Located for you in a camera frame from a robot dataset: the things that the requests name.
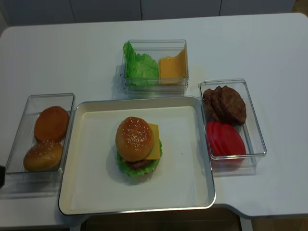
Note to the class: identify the sesame bun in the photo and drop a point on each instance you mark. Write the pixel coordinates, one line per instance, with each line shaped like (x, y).
(43, 156)
(134, 139)

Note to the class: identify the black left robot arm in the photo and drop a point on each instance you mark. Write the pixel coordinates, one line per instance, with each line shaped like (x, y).
(2, 175)

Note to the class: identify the yellow cheese slice on burger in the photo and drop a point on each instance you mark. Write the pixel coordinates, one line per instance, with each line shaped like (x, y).
(155, 142)

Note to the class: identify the green lettuce leaf in container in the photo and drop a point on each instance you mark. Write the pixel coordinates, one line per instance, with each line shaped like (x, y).
(141, 69)

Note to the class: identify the clear lettuce and cheese container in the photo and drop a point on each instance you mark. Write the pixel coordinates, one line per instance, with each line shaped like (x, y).
(156, 49)

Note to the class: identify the yellow cheese slices in container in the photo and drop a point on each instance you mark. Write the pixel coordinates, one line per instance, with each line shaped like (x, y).
(172, 70)

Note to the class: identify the green lettuce on burger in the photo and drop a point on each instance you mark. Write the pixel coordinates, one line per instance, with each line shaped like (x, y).
(146, 169)

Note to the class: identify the silver metal tray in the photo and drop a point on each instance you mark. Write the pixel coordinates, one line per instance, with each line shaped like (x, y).
(135, 140)

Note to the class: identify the meat patty in burger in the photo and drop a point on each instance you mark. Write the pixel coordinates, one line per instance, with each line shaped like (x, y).
(138, 164)

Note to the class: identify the rear red tomato slice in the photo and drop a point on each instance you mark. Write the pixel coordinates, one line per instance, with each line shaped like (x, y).
(209, 131)

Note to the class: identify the red tomato slice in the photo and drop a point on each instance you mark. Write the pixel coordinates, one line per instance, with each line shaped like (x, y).
(216, 144)
(209, 131)
(231, 141)

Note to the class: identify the rear brown meat patty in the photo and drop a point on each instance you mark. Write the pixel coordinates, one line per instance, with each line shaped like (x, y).
(208, 105)

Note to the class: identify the brown meat patty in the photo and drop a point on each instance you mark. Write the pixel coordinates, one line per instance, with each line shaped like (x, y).
(216, 105)
(232, 105)
(208, 105)

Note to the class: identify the middle red tomato slice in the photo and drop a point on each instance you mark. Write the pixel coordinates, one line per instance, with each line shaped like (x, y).
(216, 144)

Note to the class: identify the middle brown meat patty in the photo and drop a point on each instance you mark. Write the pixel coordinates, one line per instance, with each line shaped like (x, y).
(216, 105)

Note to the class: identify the front brown meat patty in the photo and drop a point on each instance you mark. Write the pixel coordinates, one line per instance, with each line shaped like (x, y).
(232, 105)

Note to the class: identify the front red tomato slice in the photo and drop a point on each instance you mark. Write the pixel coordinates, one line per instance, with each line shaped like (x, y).
(231, 141)

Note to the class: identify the clear patty and tomato container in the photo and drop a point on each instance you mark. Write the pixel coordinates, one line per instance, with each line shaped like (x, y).
(232, 165)

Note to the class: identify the plain orange bottom bun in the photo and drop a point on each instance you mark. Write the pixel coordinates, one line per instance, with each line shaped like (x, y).
(51, 124)

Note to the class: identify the clear bun container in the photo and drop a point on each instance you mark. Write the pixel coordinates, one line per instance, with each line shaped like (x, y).
(25, 139)

